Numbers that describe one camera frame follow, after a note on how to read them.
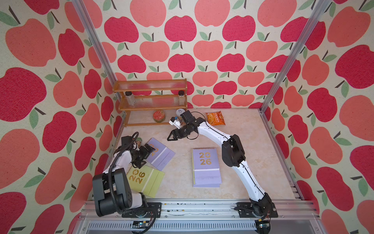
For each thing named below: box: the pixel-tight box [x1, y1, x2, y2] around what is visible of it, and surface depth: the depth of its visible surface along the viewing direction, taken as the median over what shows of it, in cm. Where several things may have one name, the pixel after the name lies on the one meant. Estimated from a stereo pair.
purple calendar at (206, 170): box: [192, 147, 223, 188], surface depth 84 cm
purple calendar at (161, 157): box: [145, 137, 176, 172], surface depth 96 cm
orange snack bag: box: [205, 110, 226, 126], surface depth 113 cm
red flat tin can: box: [152, 110, 166, 123], surface depth 114 cm
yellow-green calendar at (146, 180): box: [126, 164, 166, 199], surface depth 86 cm
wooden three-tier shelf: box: [112, 78, 188, 127], surface depth 111 cm
